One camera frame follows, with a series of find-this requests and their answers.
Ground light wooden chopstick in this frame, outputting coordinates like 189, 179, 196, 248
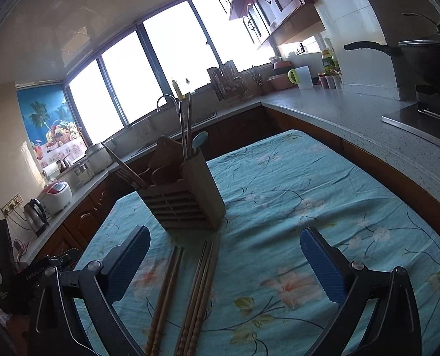
102, 143, 149, 189

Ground grey metal chopstick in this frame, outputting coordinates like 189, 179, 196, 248
178, 99, 187, 161

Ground brown wooden chopstick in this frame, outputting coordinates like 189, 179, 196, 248
185, 93, 192, 159

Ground chrome kitchen faucet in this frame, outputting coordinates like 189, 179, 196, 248
156, 93, 181, 117

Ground teal floral tablecloth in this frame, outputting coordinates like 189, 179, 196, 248
77, 130, 440, 355

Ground steel electric kettle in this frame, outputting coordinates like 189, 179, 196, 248
24, 198, 49, 237

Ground patterned wooden chopstick on table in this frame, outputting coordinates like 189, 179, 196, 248
146, 246, 184, 355

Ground red white rice cooker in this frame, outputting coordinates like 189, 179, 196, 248
37, 181, 72, 216

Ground wooden utensil holder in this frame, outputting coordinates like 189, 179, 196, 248
137, 137, 226, 231

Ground tropical fruit poster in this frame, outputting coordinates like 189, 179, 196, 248
17, 85, 87, 170

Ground blue spoon in holder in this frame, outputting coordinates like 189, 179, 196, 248
191, 131, 209, 156

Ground gas stove top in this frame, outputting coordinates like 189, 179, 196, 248
382, 85, 440, 147

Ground yellow dish soap bottle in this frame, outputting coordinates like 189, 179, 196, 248
172, 80, 185, 101

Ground pink plastic basin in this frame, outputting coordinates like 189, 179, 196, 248
267, 73, 296, 91

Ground green label drink bottle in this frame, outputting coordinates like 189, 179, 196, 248
321, 49, 336, 75

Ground dish drying rack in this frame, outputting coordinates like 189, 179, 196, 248
207, 60, 250, 101

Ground wooden upper cabinets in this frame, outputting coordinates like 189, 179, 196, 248
219, 0, 324, 46

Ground green handled white pitcher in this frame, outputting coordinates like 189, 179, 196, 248
288, 66, 313, 90

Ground black wok with handle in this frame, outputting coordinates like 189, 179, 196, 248
343, 11, 440, 88

